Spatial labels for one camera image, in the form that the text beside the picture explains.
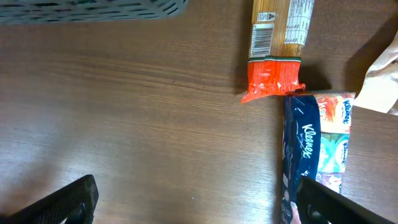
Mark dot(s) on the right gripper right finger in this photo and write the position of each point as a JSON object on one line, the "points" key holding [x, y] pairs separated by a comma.
{"points": [[318, 204]]}

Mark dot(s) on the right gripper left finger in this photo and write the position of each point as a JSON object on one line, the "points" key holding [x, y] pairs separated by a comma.
{"points": [[74, 203]]}

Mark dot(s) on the blue Kleenex tissue pack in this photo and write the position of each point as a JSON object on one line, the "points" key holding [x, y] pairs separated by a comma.
{"points": [[315, 144]]}

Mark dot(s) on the beige white snack bag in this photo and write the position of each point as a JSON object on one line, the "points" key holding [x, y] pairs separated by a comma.
{"points": [[379, 90]]}

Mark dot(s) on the yellow orange pasta packet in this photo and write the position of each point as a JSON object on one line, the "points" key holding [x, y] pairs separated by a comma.
{"points": [[278, 35]]}

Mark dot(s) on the grey plastic basket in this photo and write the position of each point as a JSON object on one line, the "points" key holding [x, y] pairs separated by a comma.
{"points": [[54, 11]]}

